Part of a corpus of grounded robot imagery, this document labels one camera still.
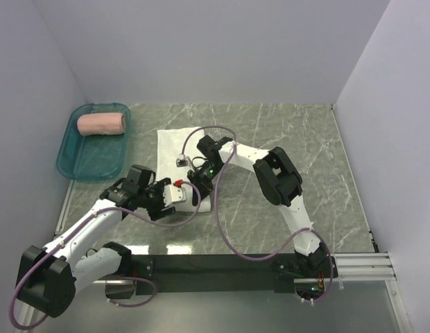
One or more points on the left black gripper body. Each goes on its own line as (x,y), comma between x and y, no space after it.
(152,198)

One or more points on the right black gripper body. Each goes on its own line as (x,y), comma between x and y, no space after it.
(203,179)

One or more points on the white towel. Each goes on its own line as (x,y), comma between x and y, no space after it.
(171,162)

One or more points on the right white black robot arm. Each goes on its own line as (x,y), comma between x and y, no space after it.
(281,185)

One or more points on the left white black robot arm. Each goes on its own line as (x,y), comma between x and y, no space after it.
(50,277)

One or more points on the teal plastic tray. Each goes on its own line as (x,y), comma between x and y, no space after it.
(93,157)

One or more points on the rolled pink towel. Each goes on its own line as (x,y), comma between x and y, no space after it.
(105,123)

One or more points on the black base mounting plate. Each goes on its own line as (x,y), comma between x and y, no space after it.
(205,273)

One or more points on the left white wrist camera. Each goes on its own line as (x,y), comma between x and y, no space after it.
(174,193)

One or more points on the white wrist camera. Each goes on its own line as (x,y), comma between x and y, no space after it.
(174,193)
(184,161)

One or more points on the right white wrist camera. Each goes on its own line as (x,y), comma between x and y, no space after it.
(184,161)

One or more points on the aluminium rail frame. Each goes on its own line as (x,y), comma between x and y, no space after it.
(351,267)

